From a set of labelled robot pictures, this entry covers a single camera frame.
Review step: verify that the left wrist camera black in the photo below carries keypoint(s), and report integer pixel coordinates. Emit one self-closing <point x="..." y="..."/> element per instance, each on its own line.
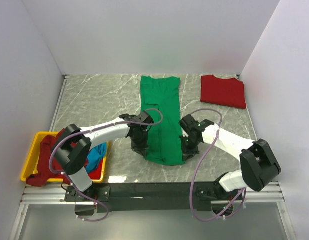
<point x="143" y="118"/>

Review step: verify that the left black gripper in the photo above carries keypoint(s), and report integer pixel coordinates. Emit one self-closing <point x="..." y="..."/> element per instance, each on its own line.
<point x="141" y="148"/>

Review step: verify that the folded red t shirt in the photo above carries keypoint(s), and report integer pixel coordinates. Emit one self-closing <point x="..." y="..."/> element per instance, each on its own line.
<point x="224" y="92"/>

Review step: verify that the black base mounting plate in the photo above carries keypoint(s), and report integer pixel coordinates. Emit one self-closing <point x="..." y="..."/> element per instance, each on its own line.
<point x="159" y="196"/>

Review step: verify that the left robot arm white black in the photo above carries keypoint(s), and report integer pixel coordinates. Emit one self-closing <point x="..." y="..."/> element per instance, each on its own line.
<point x="98" y="134"/>

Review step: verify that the crumpled red t shirt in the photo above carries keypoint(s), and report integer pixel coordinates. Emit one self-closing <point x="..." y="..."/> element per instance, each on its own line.
<point x="63" y="155"/>

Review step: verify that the yellow plastic bin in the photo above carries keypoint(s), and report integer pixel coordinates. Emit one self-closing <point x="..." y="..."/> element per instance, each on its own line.
<point x="32" y="155"/>

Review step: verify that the green t shirt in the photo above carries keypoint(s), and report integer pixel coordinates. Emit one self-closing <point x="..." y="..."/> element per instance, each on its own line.
<point x="161" y="97"/>

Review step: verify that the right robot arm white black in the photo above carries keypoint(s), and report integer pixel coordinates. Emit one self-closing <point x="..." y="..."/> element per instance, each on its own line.
<point x="258" y="164"/>

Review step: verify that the blue t shirt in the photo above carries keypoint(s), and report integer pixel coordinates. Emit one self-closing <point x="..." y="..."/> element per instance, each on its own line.
<point x="95" y="157"/>

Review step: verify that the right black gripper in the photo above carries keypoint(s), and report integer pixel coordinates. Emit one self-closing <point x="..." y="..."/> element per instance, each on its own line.
<point x="187" y="153"/>

